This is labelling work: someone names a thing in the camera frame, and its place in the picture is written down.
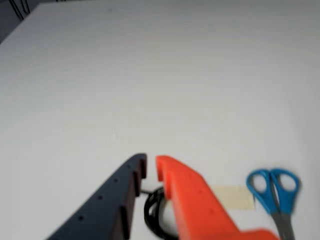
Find blue handled scissors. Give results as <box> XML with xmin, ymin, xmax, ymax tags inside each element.
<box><xmin>245</xmin><ymin>167</ymin><xmax>302</xmax><ymax>240</ymax></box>

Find black coiled usb cable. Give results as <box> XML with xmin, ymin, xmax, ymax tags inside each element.
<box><xmin>143</xmin><ymin>186</ymin><xmax>181</xmax><ymax>240</ymax></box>

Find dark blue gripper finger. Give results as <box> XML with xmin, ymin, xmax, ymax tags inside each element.
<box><xmin>45</xmin><ymin>152</ymin><xmax>149</xmax><ymax>240</ymax></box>

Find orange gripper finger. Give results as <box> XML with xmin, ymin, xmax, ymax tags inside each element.
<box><xmin>155</xmin><ymin>155</ymin><xmax>280</xmax><ymax>240</ymax></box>

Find short beige masking tape strip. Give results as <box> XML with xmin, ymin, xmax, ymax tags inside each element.
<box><xmin>211</xmin><ymin>185</ymin><xmax>256</xmax><ymax>211</ymax></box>

